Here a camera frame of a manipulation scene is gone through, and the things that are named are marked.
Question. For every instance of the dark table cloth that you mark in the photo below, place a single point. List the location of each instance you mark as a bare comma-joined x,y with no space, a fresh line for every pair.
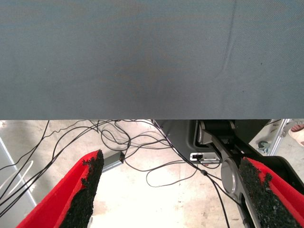
142,59

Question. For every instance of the white connector panel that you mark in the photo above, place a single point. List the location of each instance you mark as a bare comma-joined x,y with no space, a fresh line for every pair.
209,156

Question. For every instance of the grey metal adapter box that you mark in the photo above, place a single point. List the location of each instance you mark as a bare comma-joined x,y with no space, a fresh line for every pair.
111,161

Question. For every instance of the person's foot in sandal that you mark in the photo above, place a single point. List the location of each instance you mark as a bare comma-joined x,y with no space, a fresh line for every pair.
298,133

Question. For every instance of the dark grey robot chassis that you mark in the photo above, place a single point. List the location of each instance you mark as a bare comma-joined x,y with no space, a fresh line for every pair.
178,135

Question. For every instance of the aluminium profile frame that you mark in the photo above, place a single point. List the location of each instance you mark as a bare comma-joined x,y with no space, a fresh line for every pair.
279,135

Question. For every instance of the grey caster wheel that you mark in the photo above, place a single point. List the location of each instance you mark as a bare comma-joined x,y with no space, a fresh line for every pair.
264,146

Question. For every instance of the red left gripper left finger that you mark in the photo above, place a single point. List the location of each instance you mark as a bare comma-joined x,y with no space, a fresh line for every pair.
59,197

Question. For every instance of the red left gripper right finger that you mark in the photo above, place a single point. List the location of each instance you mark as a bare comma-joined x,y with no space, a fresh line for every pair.
273,197

